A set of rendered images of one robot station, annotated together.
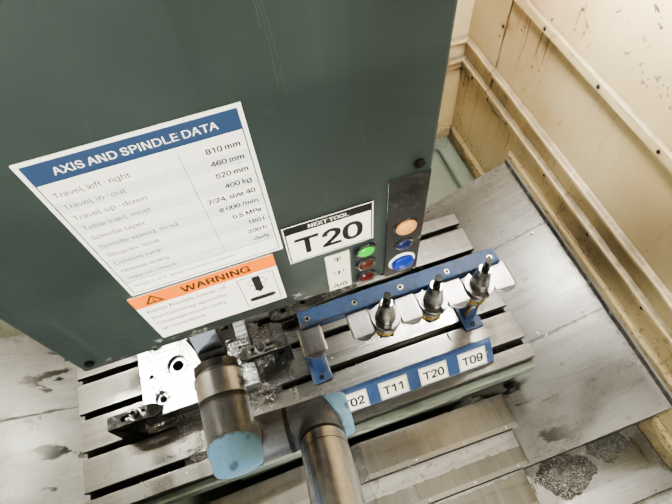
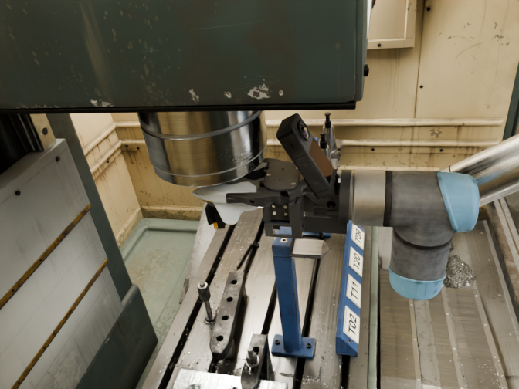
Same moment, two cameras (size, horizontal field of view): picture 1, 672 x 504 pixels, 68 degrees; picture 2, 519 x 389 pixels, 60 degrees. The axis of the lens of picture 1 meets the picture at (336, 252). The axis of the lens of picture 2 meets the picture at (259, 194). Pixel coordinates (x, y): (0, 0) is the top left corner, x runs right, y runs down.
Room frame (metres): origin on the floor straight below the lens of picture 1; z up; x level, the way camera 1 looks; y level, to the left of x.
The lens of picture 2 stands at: (0.12, 0.70, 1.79)
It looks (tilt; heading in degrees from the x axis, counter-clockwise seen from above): 33 degrees down; 300
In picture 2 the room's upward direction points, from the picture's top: 8 degrees counter-clockwise
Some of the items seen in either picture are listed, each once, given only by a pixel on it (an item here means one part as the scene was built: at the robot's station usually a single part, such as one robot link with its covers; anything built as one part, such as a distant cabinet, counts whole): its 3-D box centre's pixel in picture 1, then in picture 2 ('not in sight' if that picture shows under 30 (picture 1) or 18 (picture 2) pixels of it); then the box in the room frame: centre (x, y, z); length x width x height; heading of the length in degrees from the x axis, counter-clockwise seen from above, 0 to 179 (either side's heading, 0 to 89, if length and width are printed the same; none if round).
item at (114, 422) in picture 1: (138, 418); not in sight; (0.33, 0.53, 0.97); 0.13 x 0.03 x 0.15; 103
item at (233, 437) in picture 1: (232, 434); (428, 202); (0.16, 0.19, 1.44); 0.11 x 0.08 x 0.09; 13
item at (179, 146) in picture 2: not in sight; (203, 117); (0.44, 0.25, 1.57); 0.16 x 0.16 x 0.12
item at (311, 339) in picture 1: (313, 343); (310, 248); (0.38, 0.07, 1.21); 0.07 x 0.05 x 0.01; 13
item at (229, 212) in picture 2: not in sight; (227, 206); (0.41, 0.28, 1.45); 0.09 x 0.03 x 0.06; 27
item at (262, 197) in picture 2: not in sight; (259, 192); (0.37, 0.26, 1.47); 0.09 x 0.05 x 0.02; 27
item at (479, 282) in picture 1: (482, 276); (328, 137); (0.47, -0.30, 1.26); 0.04 x 0.04 x 0.07
